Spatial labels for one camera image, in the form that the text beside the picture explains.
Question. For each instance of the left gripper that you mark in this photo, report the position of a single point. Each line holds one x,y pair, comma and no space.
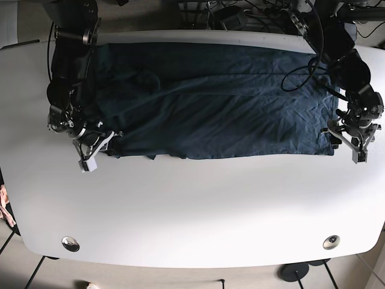
356,138

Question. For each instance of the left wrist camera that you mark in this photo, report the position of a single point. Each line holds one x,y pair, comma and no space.
359,156

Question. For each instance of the dark blue T-shirt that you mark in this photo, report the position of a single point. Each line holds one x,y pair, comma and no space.
204,101

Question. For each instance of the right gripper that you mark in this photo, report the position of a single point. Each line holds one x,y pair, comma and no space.
90,138

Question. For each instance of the grey socket box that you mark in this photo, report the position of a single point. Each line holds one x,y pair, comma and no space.
231,18

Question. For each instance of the round black stand base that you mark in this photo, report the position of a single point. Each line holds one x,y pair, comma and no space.
293,272

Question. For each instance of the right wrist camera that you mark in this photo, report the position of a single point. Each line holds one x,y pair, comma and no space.
88,165

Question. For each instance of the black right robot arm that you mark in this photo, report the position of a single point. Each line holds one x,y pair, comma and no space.
75,27

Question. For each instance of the right table grommet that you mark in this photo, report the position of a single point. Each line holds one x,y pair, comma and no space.
331,242

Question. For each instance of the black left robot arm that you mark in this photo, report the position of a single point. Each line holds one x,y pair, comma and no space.
329,27

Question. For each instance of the left table grommet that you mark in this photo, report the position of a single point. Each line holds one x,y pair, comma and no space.
70,244

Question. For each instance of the table grommet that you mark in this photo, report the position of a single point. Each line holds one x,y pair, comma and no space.
331,242
70,244

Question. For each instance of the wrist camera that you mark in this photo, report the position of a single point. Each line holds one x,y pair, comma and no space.
359,156
88,165

